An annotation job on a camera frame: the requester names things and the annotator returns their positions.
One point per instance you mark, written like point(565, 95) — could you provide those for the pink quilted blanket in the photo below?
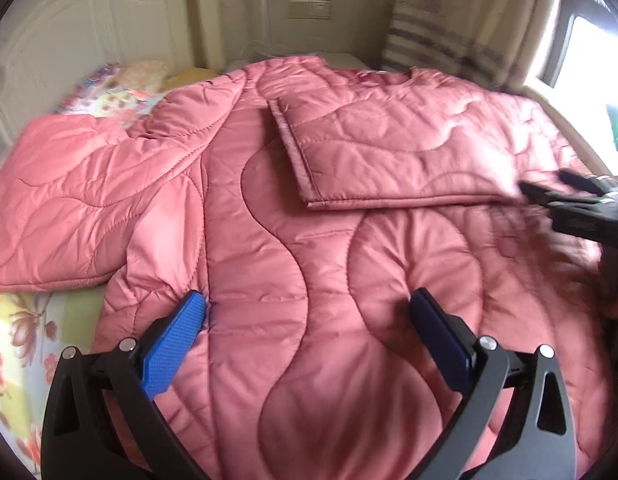
point(299, 220)

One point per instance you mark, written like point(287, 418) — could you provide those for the white wooden headboard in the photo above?
point(64, 25)

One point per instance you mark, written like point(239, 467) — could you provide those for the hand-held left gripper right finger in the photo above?
point(439, 340)

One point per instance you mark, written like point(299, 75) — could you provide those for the window sill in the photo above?
point(569, 120)

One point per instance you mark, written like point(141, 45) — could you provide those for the beige pillow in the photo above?
point(145, 72)

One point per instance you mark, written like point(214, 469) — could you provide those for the striped beige curtain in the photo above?
point(454, 15)

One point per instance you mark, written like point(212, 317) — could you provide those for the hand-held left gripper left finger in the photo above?
point(174, 345)

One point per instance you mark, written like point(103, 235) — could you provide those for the wall socket panel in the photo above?
point(310, 9)

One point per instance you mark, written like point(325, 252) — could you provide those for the floral bed sheet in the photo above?
point(19, 350)

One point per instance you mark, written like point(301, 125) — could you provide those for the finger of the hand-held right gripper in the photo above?
point(549, 196)
point(584, 184)

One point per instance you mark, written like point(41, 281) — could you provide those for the white nightstand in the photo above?
point(345, 60)

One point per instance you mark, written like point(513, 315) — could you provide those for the yellow pillow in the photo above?
point(191, 76)

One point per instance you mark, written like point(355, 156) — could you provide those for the window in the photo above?
point(591, 55)

